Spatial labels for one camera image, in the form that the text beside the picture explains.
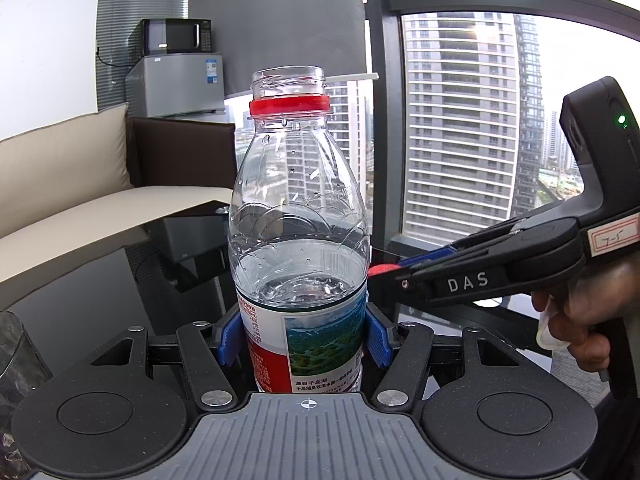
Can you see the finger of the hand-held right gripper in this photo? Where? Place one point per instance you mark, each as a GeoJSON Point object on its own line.
{"type": "Point", "coordinates": [465, 247]}
{"type": "Point", "coordinates": [450, 285]}

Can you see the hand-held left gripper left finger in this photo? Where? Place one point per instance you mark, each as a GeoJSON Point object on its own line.
{"type": "Point", "coordinates": [229, 342]}

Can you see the clear drinking glass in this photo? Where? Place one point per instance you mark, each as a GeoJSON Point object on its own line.
{"type": "Point", "coordinates": [20, 385]}

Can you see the black window frame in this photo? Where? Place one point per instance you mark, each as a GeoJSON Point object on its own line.
{"type": "Point", "coordinates": [385, 110]}

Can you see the beige sofa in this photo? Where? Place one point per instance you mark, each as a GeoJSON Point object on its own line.
{"type": "Point", "coordinates": [75, 200]}

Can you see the black microwave oven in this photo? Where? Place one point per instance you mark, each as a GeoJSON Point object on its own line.
{"type": "Point", "coordinates": [175, 36]}

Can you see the person's right hand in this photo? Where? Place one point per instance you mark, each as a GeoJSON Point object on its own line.
{"type": "Point", "coordinates": [580, 310]}

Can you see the red bottle cap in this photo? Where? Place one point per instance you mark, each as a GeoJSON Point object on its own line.
{"type": "Point", "coordinates": [382, 269]}

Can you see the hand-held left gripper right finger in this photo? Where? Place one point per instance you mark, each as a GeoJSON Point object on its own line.
{"type": "Point", "coordinates": [378, 344]}

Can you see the clear plastic water bottle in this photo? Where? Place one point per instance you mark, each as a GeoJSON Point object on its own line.
{"type": "Point", "coordinates": [297, 220]}

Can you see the high-rise building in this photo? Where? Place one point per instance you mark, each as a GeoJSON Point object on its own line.
{"type": "Point", "coordinates": [460, 120]}

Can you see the small silver fridge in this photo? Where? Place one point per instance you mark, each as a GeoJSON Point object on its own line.
{"type": "Point", "coordinates": [177, 82]}

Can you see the grey roller blind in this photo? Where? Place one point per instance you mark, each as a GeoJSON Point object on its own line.
{"type": "Point", "coordinates": [275, 25]}

